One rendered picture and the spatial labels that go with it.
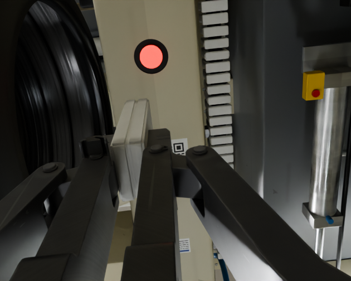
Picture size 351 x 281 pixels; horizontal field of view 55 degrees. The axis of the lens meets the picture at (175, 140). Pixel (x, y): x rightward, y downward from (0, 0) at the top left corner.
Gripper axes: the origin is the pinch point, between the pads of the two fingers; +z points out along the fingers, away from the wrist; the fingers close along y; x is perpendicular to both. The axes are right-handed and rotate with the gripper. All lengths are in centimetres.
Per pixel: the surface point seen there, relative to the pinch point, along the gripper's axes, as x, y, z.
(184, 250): -32.9, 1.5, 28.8
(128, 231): -58, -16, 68
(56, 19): 5, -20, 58
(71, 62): -5, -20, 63
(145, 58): -0.1, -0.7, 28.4
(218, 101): -7.4, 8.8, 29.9
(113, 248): -58, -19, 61
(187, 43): 1.2, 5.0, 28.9
